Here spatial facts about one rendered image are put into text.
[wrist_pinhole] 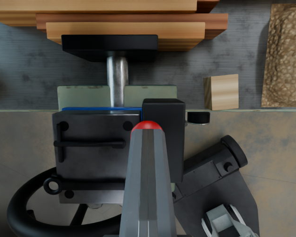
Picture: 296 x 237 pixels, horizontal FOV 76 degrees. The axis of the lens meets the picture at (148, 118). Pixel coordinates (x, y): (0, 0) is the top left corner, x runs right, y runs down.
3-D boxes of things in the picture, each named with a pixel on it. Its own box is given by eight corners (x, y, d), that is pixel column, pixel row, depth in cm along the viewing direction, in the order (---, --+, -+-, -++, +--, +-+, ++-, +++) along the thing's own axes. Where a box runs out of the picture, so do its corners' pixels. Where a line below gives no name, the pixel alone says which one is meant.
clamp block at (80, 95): (84, 163, 33) (61, 193, 24) (79, 84, 30) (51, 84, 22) (170, 163, 33) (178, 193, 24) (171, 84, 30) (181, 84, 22)
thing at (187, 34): (74, 51, 27) (46, 38, 19) (74, 39, 26) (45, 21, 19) (188, 51, 27) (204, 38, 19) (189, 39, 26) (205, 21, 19)
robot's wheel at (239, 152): (223, 132, 123) (238, 159, 123) (216, 136, 124) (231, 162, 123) (235, 136, 103) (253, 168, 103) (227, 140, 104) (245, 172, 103)
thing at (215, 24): (57, 39, 26) (36, 29, 22) (56, 26, 26) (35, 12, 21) (212, 39, 26) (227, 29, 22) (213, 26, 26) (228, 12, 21)
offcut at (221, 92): (227, 75, 27) (238, 74, 24) (228, 105, 28) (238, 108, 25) (203, 77, 27) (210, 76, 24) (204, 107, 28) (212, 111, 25)
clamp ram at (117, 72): (92, 105, 28) (66, 114, 19) (89, 51, 26) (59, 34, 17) (154, 104, 28) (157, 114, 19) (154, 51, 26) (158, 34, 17)
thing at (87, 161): (72, 185, 24) (49, 216, 18) (65, 98, 22) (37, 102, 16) (176, 185, 24) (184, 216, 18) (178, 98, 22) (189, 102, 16)
